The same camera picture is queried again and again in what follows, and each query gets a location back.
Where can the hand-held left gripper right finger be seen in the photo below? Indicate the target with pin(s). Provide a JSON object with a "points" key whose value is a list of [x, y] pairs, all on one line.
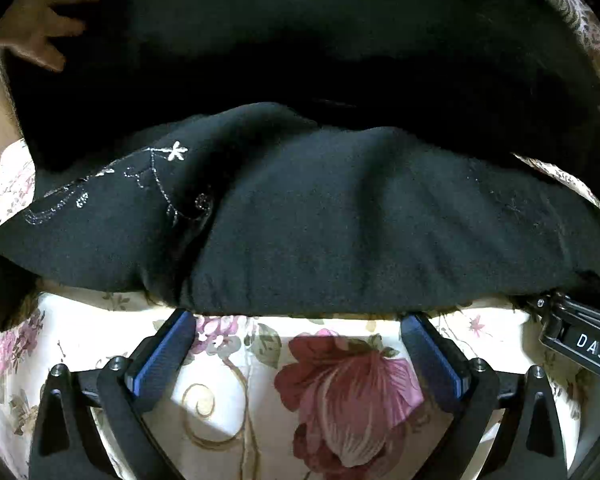
{"points": [[431, 355]]}

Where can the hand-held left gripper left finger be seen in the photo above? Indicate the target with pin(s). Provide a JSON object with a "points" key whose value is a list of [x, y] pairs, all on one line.
{"points": [[164, 346]]}

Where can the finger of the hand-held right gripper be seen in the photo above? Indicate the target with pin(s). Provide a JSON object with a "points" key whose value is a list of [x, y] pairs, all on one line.
{"points": [[542, 304]]}

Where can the black pants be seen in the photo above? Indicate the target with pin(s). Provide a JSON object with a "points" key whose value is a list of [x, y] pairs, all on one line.
{"points": [[305, 220]]}

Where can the floral bedsheet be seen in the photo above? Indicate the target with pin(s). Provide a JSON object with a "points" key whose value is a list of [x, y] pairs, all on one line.
{"points": [[240, 385]]}

